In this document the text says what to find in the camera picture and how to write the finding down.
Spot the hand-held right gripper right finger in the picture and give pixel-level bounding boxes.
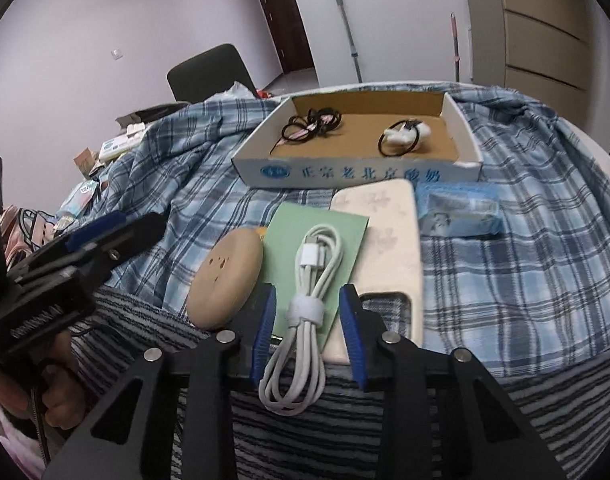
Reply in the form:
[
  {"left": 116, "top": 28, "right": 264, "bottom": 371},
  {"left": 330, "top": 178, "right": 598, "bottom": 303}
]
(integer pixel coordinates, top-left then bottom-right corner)
[{"left": 339, "top": 284, "right": 568, "bottom": 480}]

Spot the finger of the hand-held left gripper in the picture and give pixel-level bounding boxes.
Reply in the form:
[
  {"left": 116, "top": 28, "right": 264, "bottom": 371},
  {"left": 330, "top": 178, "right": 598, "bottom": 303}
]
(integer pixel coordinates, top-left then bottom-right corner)
[
  {"left": 60, "top": 212, "right": 167, "bottom": 286},
  {"left": 7, "top": 211, "right": 128, "bottom": 273}
]

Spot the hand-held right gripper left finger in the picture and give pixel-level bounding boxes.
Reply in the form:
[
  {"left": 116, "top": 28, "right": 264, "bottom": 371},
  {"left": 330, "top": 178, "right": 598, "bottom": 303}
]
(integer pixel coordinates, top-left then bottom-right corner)
[{"left": 44, "top": 282, "right": 277, "bottom": 480}]

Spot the white charging cable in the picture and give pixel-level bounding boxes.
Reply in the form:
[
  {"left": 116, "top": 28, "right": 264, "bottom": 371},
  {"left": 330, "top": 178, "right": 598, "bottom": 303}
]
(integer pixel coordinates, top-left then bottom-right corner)
[{"left": 257, "top": 225, "right": 347, "bottom": 416}]

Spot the tan round compact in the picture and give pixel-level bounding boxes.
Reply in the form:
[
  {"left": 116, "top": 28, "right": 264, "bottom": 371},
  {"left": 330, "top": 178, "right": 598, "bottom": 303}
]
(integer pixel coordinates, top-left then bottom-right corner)
[{"left": 186, "top": 227, "right": 264, "bottom": 331}]

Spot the green card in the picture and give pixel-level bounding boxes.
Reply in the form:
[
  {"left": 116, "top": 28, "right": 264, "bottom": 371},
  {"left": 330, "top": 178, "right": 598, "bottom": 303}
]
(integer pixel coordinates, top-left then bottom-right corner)
[{"left": 261, "top": 202, "right": 370, "bottom": 346}]

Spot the cream phone case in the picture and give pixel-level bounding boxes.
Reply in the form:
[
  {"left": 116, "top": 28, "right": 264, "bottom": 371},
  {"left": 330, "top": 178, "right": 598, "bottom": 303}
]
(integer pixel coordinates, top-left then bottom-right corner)
[{"left": 321, "top": 180, "right": 425, "bottom": 367}]

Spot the blue tissue packet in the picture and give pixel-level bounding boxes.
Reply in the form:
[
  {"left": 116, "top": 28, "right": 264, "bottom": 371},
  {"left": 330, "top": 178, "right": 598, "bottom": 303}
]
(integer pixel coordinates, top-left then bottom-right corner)
[{"left": 416, "top": 182, "right": 503, "bottom": 237}]

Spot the white cardboard box tray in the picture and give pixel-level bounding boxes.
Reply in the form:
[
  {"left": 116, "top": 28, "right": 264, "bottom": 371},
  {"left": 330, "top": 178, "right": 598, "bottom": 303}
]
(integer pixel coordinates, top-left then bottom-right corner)
[{"left": 231, "top": 92, "right": 484, "bottom": 188}]

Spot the person's left hand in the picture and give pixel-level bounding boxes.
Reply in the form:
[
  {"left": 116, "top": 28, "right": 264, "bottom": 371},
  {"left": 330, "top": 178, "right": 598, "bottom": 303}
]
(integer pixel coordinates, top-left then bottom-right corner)
[{"left": 0, "top": 332, "right": 94, "bottom": 432}]

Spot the pastel wet wipes pack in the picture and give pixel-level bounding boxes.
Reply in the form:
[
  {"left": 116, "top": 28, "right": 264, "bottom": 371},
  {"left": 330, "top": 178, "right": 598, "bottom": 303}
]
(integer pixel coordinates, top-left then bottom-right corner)
[{"left": 60, "top": 180, "right": 104, "bottom": 211}]

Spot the patterned pink pouch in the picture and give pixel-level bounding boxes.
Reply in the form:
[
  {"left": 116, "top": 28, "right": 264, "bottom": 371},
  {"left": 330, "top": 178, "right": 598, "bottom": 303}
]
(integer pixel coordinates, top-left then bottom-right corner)
[{"left": 2, "top": 207, "right": 56, "bottom": 251}]

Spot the white wet wipes pack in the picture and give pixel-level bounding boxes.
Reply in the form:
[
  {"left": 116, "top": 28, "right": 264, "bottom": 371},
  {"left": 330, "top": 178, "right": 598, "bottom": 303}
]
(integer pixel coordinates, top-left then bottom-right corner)
[{"left": 99, "top": 135, "right": 146, "bottom": 162}]

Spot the grey folded pouch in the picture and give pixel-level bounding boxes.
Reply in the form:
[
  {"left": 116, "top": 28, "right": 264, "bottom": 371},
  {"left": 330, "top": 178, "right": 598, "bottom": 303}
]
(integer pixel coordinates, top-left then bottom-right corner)
[{"left": 116, "top": 105, "right": 191, "bottom": 129}]

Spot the pink cloth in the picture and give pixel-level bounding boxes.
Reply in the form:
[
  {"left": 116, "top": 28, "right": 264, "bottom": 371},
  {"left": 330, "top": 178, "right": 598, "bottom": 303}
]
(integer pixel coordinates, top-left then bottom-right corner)
[{"left": 0, "top": 400, "right": 42, "bottom": 472}]

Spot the blue plaid blanket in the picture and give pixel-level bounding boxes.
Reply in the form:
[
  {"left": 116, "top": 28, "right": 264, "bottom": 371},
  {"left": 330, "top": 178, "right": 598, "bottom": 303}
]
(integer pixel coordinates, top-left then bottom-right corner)
[{"left": 55, "top": 82, "right": 610, "bottom": 376}]

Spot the clear plastic bag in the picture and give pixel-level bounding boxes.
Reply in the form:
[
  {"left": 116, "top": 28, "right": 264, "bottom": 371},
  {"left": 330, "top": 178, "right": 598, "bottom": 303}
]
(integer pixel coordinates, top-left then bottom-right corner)
[{"left": 212, "top": 82, "right": 258, "bottom": 104}]

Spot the black chair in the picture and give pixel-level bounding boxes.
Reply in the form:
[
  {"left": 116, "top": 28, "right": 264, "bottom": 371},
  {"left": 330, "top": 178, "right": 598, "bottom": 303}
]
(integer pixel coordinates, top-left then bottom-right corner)
[{"left": 166, "top": 44, "right": 257, "bottom": 103}]

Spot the dark brown door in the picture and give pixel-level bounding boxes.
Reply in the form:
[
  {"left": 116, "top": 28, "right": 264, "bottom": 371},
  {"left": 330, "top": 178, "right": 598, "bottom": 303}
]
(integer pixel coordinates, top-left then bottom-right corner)
[{"left": 248, "top": 0, "right": 317, "bottom": 76}]

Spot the gold refrigerator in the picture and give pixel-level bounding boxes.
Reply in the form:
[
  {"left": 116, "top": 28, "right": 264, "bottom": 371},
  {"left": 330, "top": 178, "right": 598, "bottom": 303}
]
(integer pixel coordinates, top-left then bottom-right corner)
[{"left": 459, "top": 0, "right": 606, "bottom": 96}]

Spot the white plush hair tie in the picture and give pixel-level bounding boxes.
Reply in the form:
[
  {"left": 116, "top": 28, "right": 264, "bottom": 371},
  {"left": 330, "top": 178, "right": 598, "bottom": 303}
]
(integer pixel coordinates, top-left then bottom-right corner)
[{"left": 377, "top": 119, "right": 432, "bottom": 157}]

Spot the grey mop handle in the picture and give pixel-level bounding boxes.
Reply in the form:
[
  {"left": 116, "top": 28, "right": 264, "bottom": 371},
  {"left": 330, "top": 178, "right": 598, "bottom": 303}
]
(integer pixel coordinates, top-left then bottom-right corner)
[{"left": 327, "top": 0, "right": 364, "bottom": 83}]

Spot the pink broom handle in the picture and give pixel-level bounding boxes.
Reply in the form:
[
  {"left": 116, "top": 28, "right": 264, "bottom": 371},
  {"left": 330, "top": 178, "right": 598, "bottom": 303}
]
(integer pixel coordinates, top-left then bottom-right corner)
[{"left": 449, "top": 12, "right": 461, "bottom": 83}]

